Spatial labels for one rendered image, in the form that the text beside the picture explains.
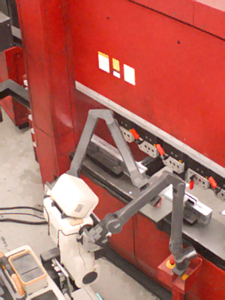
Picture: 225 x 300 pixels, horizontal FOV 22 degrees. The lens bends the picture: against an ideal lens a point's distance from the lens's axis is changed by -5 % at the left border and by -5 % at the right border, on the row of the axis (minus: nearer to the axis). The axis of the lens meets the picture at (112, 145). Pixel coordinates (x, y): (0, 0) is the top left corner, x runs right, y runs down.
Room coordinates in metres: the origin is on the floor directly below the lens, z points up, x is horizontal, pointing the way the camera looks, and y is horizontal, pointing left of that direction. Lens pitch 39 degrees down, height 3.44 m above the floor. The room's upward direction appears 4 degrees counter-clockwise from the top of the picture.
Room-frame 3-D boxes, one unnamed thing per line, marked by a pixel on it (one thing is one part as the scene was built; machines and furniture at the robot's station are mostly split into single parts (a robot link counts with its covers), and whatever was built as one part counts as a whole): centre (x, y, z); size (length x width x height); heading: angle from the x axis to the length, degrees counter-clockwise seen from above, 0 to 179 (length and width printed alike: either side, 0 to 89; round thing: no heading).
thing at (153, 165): (3.17, -0.38, 0.81); 0.64 x 0.08 x 0.14; 130
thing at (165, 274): (2.15, -0.34, 0.75); 0.20 x 0.16 x 0.18; 46
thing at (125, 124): (2.90, -0.10, 1.26); 0.15 x 0.09 x 0.17; 40
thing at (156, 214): (2.48, -0.26, 1.00); 0.26 x 0.18 x 0.01; 130
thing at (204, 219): (2.54, -0.41, 0.92); 0.39 x 0.06 x 0.10; 40
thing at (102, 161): (3.00, 0.06, 0.89); 0.30 x 0.05 x 0.03; 40
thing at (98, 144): (3.00, -0.02, 0.92); 0.50 x 0.06 x 0.10; 40
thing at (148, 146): (2.75, -0.23, 1.26); 0.15 x 0.09 x 0.17; 40
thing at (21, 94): (3.39, 0.67, 1.18); 0.40 x 0.24 x 0.07; 40
